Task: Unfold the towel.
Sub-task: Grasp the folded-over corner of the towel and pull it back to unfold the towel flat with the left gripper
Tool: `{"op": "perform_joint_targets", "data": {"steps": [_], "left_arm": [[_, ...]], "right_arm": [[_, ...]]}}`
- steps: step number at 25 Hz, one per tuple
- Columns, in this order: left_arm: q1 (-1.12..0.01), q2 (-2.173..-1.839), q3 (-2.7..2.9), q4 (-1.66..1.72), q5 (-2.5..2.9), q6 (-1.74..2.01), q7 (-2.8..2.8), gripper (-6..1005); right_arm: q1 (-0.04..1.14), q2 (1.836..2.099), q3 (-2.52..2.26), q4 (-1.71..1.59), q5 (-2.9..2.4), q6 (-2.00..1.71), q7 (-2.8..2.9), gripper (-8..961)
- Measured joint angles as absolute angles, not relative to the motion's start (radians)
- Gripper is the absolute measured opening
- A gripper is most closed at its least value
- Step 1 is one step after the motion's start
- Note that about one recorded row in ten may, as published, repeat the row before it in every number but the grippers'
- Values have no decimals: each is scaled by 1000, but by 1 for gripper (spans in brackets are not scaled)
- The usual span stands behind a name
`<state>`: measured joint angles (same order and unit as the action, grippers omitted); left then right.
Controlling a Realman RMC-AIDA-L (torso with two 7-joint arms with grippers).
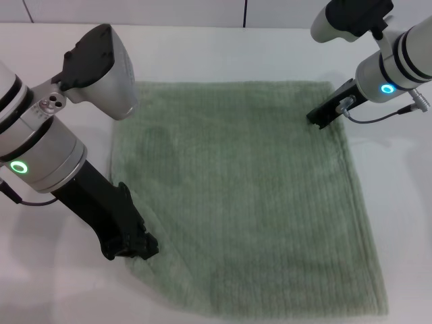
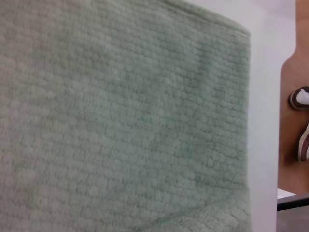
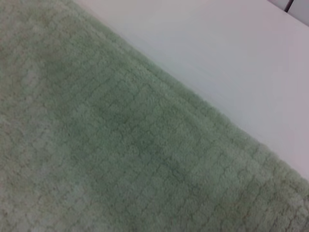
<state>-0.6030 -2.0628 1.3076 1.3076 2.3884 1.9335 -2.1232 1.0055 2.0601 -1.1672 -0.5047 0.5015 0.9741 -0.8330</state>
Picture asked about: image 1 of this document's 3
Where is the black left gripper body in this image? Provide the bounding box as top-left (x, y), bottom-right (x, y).
top-left (52, 160), bottom-right (146, 261)

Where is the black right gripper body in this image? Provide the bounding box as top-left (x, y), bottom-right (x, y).
top-left (315, 77), bottom-right (368, 123)

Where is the green ribbed towel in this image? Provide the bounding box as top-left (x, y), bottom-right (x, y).
top-left (109, 80), bottom-right (389, 318)

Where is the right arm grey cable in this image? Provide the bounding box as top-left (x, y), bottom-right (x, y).
top-left (336, 88), bottom-right (432, 124)

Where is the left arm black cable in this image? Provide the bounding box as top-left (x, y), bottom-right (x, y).
top-left (0, 180), bottom-right (61, 206)

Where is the right wrist camera housing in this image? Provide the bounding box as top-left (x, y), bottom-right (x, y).
top-left (310, 0), bottom-right (395, 44)

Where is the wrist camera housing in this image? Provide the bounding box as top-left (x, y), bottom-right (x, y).
top-left (50, 23), bottom-right (140, 121)
top-left (310, 0), bottom-right (395, 44)

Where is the left wrist camera housing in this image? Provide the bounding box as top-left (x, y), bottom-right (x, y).
top-left (50, 23), bottom-right (140, 121)

